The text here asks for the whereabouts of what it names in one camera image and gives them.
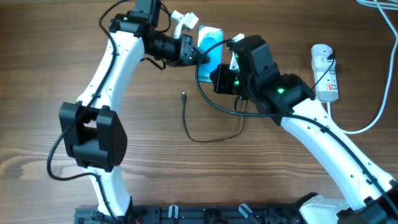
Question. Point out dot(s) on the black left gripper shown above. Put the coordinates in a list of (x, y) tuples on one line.
[(185, 48)]

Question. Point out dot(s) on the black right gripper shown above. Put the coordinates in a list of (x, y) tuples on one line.
[(221, 79)]

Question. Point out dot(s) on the blue screen smartphone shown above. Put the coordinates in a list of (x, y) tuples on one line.
[(208, 37)]

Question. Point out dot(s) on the white power strip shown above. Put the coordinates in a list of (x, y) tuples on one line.
[(323, 65)]

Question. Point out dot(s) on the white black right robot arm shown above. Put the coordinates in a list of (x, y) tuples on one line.
[(369, 192)]

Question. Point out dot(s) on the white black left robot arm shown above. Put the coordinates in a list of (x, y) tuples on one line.
[(91, 129)]

